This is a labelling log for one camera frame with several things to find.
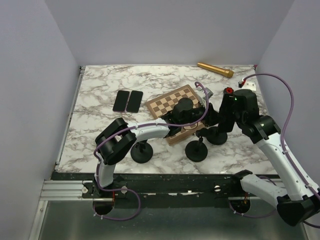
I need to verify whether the red black knob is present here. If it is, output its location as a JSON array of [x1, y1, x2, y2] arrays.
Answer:
[[223, 87, 234, 95]]

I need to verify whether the gold microphone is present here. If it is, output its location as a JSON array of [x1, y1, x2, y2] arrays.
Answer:
[[197, 62, 234, 78]]

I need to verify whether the black mounting base plate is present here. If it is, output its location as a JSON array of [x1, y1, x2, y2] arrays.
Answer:
[[49, 171, 261, 208]]

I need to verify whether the aluminium rail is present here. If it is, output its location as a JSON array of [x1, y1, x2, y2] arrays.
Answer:
[[37, 177, 306, 210]]

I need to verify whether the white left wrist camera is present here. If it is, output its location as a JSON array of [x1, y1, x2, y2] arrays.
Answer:
[[195, 86, 214, 107]]

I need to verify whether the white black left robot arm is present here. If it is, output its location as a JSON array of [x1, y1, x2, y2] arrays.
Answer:
[[93, 97, 220, 198]]

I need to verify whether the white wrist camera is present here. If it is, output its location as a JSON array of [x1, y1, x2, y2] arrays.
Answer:
[[195, 86, 214, 107], [238, 79, 257, 92]]

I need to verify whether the wooden chessboard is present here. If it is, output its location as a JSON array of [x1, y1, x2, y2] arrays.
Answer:
[[145, 84, 205, 146]]

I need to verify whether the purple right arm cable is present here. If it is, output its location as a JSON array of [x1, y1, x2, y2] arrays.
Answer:
[[243, 72, 320, 229]]

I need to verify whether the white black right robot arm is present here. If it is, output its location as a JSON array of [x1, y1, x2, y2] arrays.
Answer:
[[217, 87, 320, 227]]

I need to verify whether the black phone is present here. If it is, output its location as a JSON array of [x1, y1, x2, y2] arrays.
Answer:
[[126, 90, 143, 113], [112, 90, 130, 113]]

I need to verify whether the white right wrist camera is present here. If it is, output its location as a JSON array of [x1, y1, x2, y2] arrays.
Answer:
[[238, 79, 257, 92]]

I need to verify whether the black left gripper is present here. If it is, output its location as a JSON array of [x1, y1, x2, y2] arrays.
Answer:
[[179, 98, 225, 127]]

